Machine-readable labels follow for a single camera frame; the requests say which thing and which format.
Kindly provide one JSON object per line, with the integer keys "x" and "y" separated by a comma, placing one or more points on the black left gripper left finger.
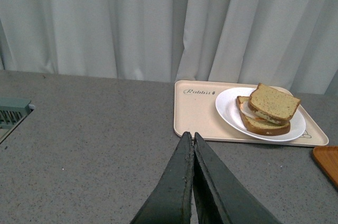
{"x": 170, "y": 201}

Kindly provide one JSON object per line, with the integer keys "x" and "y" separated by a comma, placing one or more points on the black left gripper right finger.
{"x": 219, "y": 196}

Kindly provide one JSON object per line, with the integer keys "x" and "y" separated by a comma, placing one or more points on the beige rabbit tray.
{"x": 195, "y": 112}

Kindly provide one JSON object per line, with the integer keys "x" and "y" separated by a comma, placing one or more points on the green dish rack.
{"x": 13, "y": 112}

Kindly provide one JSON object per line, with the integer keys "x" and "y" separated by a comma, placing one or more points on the grey-white curtain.
{"x": 287, "y": 43}

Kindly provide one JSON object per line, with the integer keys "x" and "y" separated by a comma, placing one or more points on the white egg filling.
{"x": 267, "y": 111}

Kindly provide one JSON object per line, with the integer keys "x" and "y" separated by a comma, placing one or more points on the white round plate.
{"x": 226, "y": 106}

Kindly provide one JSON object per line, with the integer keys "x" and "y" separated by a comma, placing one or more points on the bread slice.
{"x": 258, "y": 125}
{"x": 287, "y": 103}

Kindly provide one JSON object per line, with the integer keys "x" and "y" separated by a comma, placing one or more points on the brown wooden tray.
{"x": 326, "y": 158}

